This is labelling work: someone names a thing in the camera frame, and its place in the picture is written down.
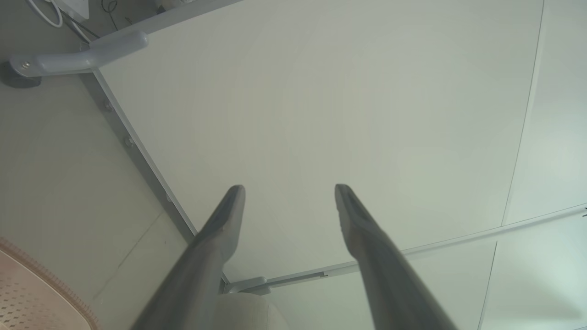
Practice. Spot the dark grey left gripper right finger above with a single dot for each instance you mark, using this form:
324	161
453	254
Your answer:
390	284

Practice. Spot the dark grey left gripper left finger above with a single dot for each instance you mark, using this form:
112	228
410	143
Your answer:
202	275

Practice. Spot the grey partition support leg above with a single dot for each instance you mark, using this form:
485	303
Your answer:
247	284

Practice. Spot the white perforated laundry basket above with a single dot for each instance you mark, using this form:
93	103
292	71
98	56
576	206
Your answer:
32	298

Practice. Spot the grey wheeled cart base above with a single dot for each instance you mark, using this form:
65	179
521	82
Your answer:
321	114

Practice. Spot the grey table leg foot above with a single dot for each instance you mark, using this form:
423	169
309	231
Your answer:
78	59

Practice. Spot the black caster wheel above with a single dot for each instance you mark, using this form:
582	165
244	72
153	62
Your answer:
20	81

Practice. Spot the white wall box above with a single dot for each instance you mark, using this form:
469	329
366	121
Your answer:
75	8

